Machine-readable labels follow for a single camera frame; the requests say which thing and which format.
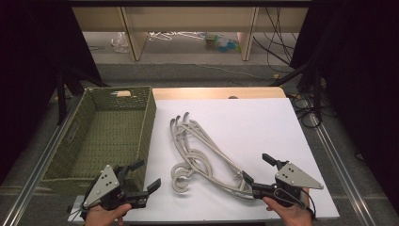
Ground green woven storage basket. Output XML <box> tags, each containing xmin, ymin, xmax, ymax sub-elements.
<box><xmin>41</xmin><ymin>86</ymin><xmax>157</xmax><ymax>196</ymax></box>

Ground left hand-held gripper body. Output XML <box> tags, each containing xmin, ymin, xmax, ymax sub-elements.
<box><xmin>82</xmin><ymin>164</ymin><xmax>149</xmax><ymax>212</ymax></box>

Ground white hangers on floor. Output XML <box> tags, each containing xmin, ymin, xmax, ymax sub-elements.
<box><xmin>149</xmin><ymin>30</ymin><xmax>206</xmax><ymax>41</ymax></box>

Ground coiled black floor cables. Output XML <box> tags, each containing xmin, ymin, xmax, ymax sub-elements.
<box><xmin>290</xmin><ymin>93</ymin><xmax>339</xmax><ymax>129</ymax></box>

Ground thin beige floor cable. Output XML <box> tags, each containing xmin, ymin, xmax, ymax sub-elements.
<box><xmin>194</xmin><ymin>63</ymin><xmax>275</xmax><ymax>80</ymax></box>

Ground black tripod stand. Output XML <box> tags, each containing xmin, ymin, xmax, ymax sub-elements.
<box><xmin>56</xmin><ymin>65</ymin><xmax>110</xmax><ymax>126</ymax></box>
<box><xmin>269</xmin><ymin>62</ymin><xmax>325</xmax><ymax>122</ymax></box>

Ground left hand-held gripper cable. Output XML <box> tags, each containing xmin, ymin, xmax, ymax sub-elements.
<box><xmin>67</xmin><ymin>201</ymin><xmax>92</xmax><ymax>221</ymax></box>

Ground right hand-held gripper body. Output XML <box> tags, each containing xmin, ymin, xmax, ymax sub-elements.
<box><xmin>251</xmin><ymin>159</ymin><xmax>325</xmax><ymax>209</ymax></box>

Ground colourful plastic toys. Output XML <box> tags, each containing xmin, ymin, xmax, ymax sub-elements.
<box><xmin>204</xmin><ymin>32</ymin><xmax>241</xmax><ymax>54</ymax></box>

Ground white table mat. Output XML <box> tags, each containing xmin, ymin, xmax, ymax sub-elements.
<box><xmin>67</xmin><ymin>98</ymin><xmax>341</xmax><ymax>222</ymax></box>

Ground person's right hand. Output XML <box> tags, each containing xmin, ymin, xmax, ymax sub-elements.
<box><xmin>262</xmin><ymin>187</ymin><xmax>316</xmax><ymax>226</ymax></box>

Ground hand-held gripper cable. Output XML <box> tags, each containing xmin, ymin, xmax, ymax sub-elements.
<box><xmin>273</xmin><ymin>187</ymin><xmax>317</xmax><ymax>218</ymax></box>
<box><xmin>67</xmin><ymin>201</ymin><xmax>92</xmax><ymax>221</ymax></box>

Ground person's left hand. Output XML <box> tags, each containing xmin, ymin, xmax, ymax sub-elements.
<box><xmin>84</xmin><ymin>202</ymin><xmax>134</xmax><ymax>226</ymax></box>

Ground light wooden table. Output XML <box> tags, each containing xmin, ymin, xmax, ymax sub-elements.
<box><xmin>152</xmin><ymin>87</ymin><xmax>287</xmax><ymax>101</ymax></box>

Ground clear plastic bag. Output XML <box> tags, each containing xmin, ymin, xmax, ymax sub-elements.
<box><xmin>110</xmin><ymin>31</ymin><xmax>130</xmax><ymax>54</ymax></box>

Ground right hand-held gripper cable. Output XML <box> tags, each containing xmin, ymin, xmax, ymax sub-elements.
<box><xmin>273</xmin><ymin>187</ymin><xmax>317</xmax><ymax>218</ymax></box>

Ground beige wooden shelf unit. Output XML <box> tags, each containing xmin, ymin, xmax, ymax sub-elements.
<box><xmin>72</xmin><ymin>7</ymin><xmax>310</xmax><ymax>62</ymax></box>

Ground black curtain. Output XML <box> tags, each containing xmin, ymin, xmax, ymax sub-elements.
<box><xmin>0</xmin><ymin>0</ymin><xmax>103</xmax><ymax>186</ymax></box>
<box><xmin>290</xmin><ymin>0</ymin><xmax>399</xmax><ymax>216</ymax></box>

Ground hanging black cables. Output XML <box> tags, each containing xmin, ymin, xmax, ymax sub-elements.
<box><xmin>252</xmin><ymin>8</ymin><xmax>299</xmax><ymax>65</ymax></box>

